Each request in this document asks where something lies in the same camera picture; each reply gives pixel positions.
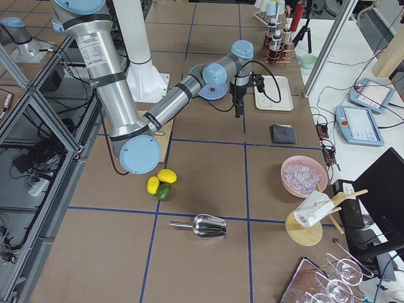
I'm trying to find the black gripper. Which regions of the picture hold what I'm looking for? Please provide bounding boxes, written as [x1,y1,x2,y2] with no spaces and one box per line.
[230,83,247,117]

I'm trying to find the blue plate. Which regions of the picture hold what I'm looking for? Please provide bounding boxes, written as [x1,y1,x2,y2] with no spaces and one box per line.
[198,83,228,100]

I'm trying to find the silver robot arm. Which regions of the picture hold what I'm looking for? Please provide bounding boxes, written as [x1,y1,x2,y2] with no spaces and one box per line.
[52,1,254,174]

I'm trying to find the cream bear tray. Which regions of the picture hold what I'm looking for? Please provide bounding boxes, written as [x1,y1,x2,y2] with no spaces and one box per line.
[254,76,294,112]

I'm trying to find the grey folded cloth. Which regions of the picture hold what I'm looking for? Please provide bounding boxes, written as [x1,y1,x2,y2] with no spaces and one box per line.
[270,124,297,144]

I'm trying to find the dark drink bottle two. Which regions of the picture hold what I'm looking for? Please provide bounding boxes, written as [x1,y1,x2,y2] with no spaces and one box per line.
[270,30,282,51]

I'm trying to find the wooden cutting board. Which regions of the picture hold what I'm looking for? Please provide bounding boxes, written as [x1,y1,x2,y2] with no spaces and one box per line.
[143,119,174,163]

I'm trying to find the green bowl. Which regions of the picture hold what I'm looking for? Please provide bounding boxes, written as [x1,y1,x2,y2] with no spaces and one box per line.
[300,54,318,69]

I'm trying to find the dark drink bottle one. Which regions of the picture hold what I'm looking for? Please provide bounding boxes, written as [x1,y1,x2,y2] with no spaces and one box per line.
[266,20,277,49]

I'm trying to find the pink bowl with ice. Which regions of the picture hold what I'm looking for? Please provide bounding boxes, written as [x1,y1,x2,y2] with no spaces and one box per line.
[280,155,328,198]

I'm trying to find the yellow lemon back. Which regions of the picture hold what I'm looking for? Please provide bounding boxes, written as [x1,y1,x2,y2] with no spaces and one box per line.
[157,169,177,184]

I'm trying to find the yellow lemon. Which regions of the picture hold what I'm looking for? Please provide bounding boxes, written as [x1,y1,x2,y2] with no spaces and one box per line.
[146,176,160,195]
[157,169,177,184]

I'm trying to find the green lime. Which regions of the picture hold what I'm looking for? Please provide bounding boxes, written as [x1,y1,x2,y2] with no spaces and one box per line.
[156,183,172,201]

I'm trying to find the yellow lemon front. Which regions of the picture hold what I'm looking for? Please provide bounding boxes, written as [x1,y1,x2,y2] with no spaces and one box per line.
[146,176,160,195]

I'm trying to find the blue teach pendant near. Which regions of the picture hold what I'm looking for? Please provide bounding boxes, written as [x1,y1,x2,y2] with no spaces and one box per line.
[335,105,384,146]

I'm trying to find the blue teach pendant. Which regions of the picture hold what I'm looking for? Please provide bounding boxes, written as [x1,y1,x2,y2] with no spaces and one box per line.
[349,78,395,114]
[335,105,384,146]

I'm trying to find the white paper carton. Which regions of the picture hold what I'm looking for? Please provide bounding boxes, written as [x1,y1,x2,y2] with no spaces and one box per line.
[293,191,334,228]

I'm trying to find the blue teach pendant far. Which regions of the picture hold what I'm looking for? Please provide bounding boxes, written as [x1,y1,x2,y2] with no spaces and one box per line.
[349,78,395,114]

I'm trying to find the black monitor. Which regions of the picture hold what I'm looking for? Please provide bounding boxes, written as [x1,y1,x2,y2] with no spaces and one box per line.
[346,147,403,264]

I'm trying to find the clear wine glasses rack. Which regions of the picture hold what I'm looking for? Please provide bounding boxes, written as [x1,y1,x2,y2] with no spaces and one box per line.
[279,251,374,302]

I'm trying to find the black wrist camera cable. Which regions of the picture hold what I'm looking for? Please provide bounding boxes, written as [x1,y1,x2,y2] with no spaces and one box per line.
[201,59,282,113]

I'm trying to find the copper wire bottle rack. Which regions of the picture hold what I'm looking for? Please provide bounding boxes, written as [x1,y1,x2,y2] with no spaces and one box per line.
[262,6,294,64]

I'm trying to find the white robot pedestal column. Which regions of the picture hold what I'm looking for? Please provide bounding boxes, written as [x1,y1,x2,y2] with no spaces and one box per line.
[113,0,170,104]

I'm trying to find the white wire cup rack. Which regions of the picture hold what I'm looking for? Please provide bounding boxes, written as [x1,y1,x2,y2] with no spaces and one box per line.
[253,0,285,25]

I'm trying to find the black camera tripod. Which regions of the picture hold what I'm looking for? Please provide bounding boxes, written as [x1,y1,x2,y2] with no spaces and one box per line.
[292,0,313,54]

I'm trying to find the aluminium frame post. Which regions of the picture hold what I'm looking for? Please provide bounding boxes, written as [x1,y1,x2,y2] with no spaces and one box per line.
[302,0,358,98]

